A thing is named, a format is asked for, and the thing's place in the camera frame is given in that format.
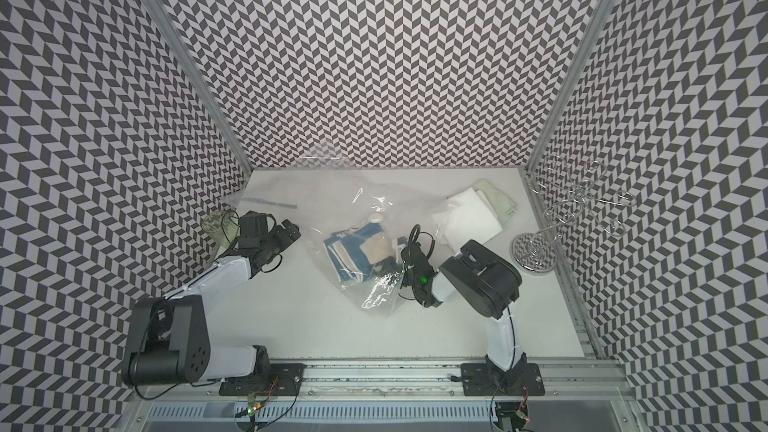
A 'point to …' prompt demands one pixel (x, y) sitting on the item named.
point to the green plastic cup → (223, 227)
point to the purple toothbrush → (270, 203)
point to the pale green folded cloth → (502, 205)
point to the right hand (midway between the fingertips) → (370, 272)
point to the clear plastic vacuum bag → (355, 226)
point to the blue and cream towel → (352, 253)
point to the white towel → (469, 216)
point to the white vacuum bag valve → (375, 217)
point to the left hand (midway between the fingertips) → (290, 235)
